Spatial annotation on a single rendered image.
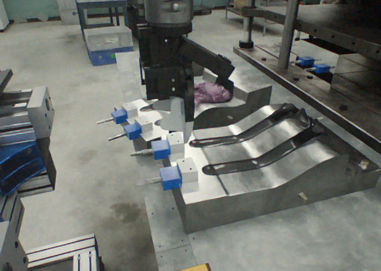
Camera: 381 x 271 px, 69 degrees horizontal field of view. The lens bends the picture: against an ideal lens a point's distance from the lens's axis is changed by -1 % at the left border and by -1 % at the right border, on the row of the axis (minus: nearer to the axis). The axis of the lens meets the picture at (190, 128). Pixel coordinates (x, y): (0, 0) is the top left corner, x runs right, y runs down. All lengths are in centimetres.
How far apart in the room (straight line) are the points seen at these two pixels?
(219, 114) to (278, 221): 40
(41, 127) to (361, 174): 79
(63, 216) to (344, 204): 152
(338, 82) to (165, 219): 100
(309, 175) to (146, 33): 45
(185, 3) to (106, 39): 371
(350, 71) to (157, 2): 109
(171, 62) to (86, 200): 153
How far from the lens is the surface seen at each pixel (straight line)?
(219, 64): 49
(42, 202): 201
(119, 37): 417
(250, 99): 99
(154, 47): 46
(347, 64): 138
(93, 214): 182
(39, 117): 78
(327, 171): 69
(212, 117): 90
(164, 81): 47
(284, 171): 66
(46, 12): 783
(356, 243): 70
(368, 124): 119
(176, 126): 49
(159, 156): 68
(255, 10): 183
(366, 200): 81
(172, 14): 43
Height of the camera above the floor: 130
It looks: 31 degrees down
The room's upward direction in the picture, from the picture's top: straight up
